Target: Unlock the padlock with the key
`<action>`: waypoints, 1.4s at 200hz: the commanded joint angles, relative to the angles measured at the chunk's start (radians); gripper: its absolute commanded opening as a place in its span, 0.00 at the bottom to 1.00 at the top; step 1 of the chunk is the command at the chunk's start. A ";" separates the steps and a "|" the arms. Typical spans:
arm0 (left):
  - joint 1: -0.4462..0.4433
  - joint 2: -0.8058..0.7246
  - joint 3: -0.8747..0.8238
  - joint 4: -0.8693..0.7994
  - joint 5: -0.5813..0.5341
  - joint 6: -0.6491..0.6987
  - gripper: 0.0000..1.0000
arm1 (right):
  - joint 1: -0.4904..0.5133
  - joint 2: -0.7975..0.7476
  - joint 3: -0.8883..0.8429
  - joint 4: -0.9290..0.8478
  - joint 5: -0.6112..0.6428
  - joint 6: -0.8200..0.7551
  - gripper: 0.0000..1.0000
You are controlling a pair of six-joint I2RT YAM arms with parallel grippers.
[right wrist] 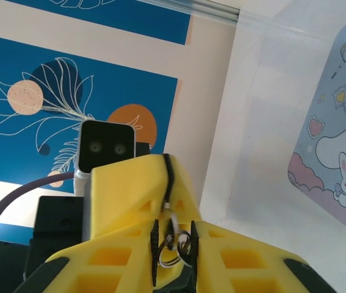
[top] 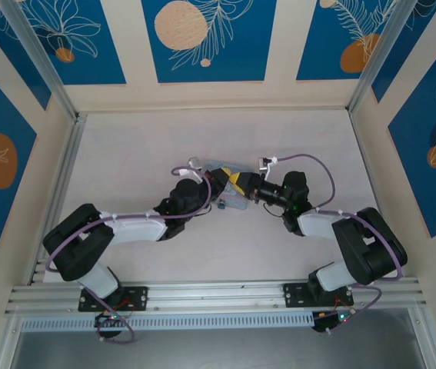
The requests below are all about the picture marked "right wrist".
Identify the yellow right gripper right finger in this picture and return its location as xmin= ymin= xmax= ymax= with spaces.
xmin=189 ymin=219 xmax=338 ymax=293

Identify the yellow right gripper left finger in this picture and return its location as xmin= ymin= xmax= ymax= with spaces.
xmin=13 ymin=219 xmax=160 ymax=293

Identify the silver key ring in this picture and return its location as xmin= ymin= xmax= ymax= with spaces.
xmin=156 ymin=230 xmax=192 ymax=270

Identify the pastel cartoon print tin box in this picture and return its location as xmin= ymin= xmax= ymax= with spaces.
xmin=287 ymin=10 xmax=346 ymax=237

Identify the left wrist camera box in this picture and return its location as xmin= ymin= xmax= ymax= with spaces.
xmin=73 ymin=119 xmax=137 ymax=184

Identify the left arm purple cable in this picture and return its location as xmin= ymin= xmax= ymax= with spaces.
xmin=0 ymin=171 xmax=78 ymax=293

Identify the aluminium frame post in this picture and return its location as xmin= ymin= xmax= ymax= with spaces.
xmin=190 ymin=0 xmax=241 ymax=24

